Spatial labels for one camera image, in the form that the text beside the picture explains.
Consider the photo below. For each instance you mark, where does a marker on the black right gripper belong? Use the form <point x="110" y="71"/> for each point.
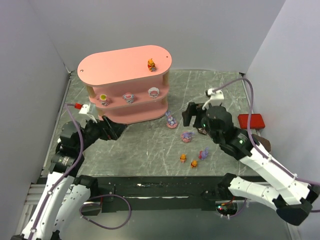
<point x="196" y="116"/>

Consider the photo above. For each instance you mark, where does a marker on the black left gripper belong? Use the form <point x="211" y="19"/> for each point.
<point x="107" y="128"/>

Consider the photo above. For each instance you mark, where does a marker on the pink cup toy yellow top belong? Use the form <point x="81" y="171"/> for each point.
<point x="104" y="100"/>

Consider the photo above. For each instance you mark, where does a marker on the pink cloud toy blue bows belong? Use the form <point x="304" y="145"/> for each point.
<point x="129" y="97"/>

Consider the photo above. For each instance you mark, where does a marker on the pink white frilly toy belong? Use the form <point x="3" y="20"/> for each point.
<point x="153" y="92"/>

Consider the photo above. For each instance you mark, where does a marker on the small purple bunny toy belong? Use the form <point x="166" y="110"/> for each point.
<point x="203" y="154"/>

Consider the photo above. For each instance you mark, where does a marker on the orange bear toy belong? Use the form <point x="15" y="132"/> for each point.
<point x="183" y="158"/>
<point x="194" y="164"/>
<point x="151" y="65"/>

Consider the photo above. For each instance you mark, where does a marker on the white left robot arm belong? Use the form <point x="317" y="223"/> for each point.
<point x="65" y="191"/>

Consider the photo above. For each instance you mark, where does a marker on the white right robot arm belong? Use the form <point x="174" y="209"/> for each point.
<point x="291" y="197"/>

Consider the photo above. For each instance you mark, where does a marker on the pink three-tier wooden shelf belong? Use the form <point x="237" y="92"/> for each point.
<point x="117" y="72"/>

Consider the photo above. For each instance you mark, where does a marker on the brown chocolate bar wrapper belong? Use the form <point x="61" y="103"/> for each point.
<point x="202" y="131"/>

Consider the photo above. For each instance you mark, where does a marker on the red box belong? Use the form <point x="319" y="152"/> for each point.
<point x="256" y="121"/>

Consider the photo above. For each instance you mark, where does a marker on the green brown tape roll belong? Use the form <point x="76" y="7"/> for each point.
<point x="266" y="143"/>

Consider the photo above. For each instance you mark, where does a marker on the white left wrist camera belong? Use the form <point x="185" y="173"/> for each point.
<point x="89" y="111"/>

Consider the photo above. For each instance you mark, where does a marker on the black base frame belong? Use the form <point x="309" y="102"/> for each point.
<point x="147" y="193"/>

